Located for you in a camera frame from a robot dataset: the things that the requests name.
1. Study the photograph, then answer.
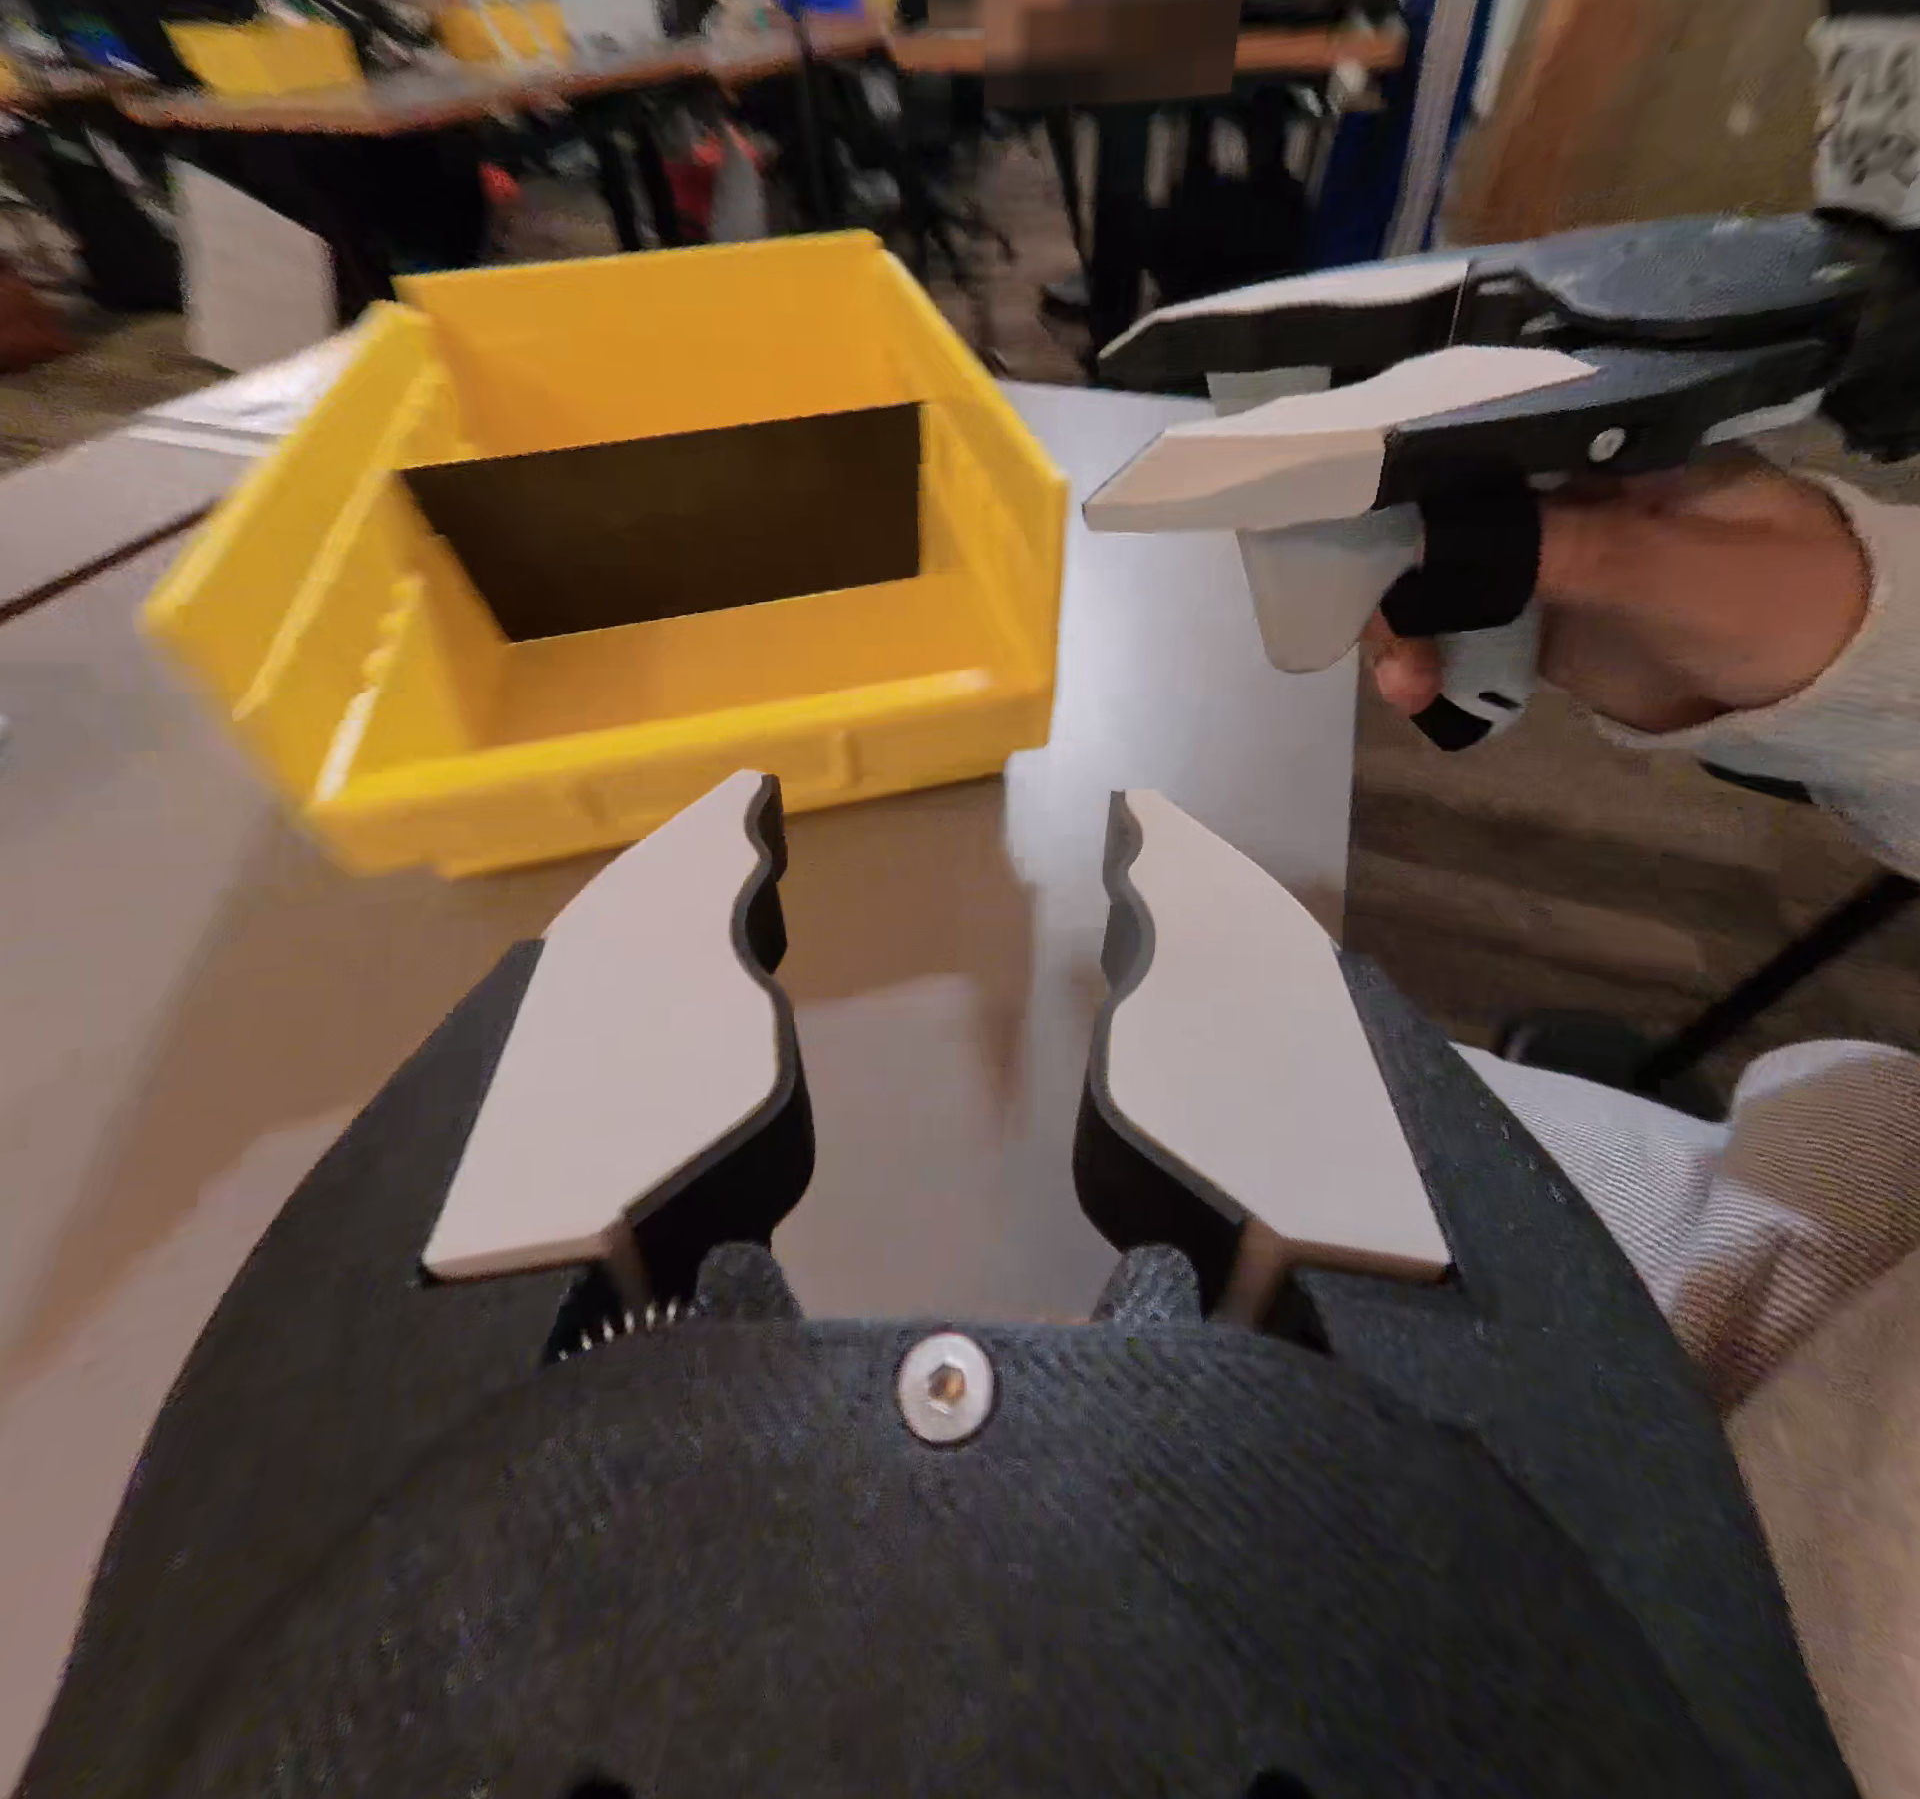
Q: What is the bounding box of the person's right forearm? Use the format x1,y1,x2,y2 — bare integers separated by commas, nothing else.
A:
1591,455,1920,877

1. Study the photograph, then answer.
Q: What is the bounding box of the grey desk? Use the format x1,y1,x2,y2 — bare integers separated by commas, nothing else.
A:
0,330,1358,1757

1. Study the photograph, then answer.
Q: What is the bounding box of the brown wooden board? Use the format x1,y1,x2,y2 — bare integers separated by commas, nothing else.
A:
1484,0,1837,249

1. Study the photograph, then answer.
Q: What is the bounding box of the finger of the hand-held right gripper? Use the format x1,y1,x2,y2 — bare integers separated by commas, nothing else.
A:
1081,344,1602,676
1098,253,1481,402

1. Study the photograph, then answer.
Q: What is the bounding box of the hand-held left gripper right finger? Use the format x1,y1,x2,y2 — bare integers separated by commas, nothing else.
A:
1071,788,1458,1289

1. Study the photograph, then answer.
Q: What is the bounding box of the yellow storage bin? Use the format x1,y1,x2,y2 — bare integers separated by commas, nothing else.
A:
138,229,1071,884

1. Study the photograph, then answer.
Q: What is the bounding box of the black chair base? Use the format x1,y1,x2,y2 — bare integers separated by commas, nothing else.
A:
1503,870,1920,1100

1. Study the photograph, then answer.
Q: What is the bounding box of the small yellow bin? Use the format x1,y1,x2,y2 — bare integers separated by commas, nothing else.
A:
437,0,576,66
163,12,367,97

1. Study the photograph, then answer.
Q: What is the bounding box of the person's right hand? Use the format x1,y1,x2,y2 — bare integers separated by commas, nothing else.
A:
1358,458,1874,738

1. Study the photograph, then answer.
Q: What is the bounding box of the blue striped jacket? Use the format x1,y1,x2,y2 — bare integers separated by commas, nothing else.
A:
1335,0,1522,258

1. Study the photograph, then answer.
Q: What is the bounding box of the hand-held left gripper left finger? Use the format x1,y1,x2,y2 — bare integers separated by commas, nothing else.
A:
419,770,822,1284

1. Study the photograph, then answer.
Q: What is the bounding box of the white paper sheet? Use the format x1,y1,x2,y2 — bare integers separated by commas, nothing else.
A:
128,330,377,447

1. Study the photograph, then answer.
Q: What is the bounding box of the white box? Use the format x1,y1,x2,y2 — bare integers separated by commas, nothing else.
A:
178,163,342,364

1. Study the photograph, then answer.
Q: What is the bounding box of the wooden workbench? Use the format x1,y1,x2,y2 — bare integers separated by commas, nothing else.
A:
0,19,1411,332

